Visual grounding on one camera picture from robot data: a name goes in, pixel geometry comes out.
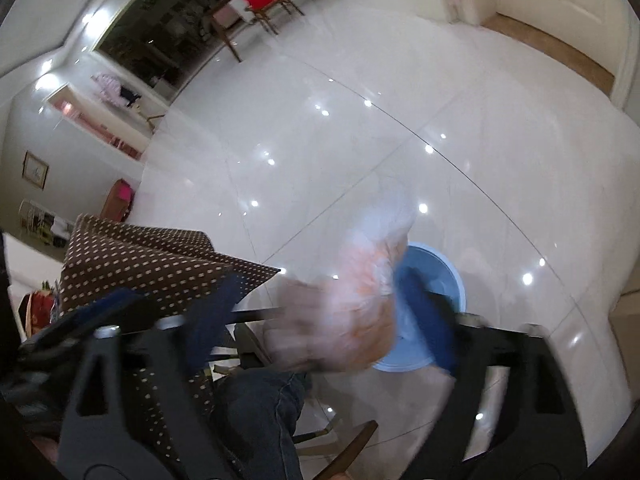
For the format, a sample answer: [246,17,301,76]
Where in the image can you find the red bench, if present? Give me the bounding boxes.
[100,178,135,223]

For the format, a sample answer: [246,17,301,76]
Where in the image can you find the blue plastic waste bin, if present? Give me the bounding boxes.
[372,242,467,373]

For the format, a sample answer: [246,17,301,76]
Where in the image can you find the white storage rack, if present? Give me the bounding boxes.
[17,199,73,247]

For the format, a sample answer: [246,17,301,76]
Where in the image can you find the person's leg in jeans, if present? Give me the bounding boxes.
[212,370,311,480]

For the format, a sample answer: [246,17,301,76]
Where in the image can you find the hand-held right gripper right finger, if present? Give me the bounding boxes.
[395,262,588,480]

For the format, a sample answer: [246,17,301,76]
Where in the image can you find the wooden chair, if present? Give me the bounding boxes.
[295,420,381,480]

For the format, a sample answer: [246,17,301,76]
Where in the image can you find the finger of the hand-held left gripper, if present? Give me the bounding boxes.
[17,290,151,356]

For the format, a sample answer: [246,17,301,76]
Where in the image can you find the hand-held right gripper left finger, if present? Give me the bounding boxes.
[57,272,248,480]

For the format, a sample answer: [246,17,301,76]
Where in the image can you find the brown dotted tablecloth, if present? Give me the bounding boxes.
[55,214,281,466]

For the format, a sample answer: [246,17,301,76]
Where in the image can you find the dark wooden dining table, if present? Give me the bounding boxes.
[202,0,341,63]

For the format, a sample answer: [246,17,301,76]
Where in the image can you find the hanging pink clothes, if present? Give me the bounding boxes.
[92,72,143,108]

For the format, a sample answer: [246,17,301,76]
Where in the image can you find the framed wall picture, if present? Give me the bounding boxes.
[21,150,50,190]

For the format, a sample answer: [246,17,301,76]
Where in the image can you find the white door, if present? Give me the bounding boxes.
[487,0,631,106]

